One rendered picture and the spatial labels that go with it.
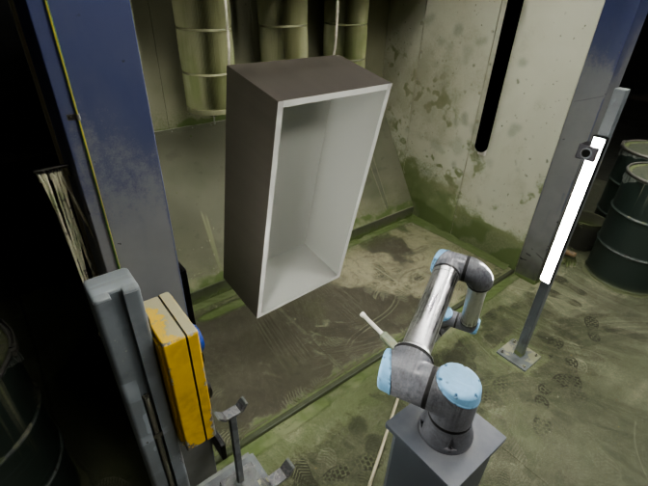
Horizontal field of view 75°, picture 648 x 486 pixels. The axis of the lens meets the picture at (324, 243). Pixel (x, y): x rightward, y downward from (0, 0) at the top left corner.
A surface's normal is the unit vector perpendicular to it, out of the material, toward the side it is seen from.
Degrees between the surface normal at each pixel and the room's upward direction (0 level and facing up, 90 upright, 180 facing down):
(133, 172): 90
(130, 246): 90
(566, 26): 90
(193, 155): 57
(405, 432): 0
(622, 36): 90
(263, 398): 0
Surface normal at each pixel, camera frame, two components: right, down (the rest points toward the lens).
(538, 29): -0.78, 0.31
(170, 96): 0.62, 0.43
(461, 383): 0.11, -0.82
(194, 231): 0.54, -0.10
